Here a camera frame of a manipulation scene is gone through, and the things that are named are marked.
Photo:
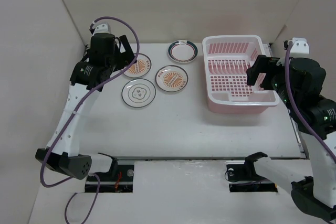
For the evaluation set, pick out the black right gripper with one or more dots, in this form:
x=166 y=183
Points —
x=262 y=64

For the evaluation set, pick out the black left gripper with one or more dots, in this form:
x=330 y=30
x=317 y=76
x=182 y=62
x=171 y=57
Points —
x=127 y=54

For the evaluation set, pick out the orange sunburst plate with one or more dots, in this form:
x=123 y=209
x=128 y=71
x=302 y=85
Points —
x=171 y=78
x=140 y=68

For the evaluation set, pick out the white plate flower outline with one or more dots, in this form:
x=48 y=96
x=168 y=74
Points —
x=138 y=93

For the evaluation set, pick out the green red rimmed plate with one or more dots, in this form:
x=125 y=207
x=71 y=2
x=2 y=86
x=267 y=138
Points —
x=182 y=51

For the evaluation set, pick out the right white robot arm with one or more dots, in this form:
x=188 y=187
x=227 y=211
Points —
x=313 y=195

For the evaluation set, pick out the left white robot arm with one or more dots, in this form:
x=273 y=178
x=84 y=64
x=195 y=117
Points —
x=62 y=154

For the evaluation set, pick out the pink plastic dish rack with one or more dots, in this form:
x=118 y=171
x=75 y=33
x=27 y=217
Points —
x=226 y=60

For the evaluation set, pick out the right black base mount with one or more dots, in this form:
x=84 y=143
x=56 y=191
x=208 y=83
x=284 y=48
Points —
x=242 y=181

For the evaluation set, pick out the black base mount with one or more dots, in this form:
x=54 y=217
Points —
x=242 y=181
x=119 y=179

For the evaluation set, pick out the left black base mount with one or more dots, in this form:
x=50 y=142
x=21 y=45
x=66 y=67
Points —
x=119 y=179

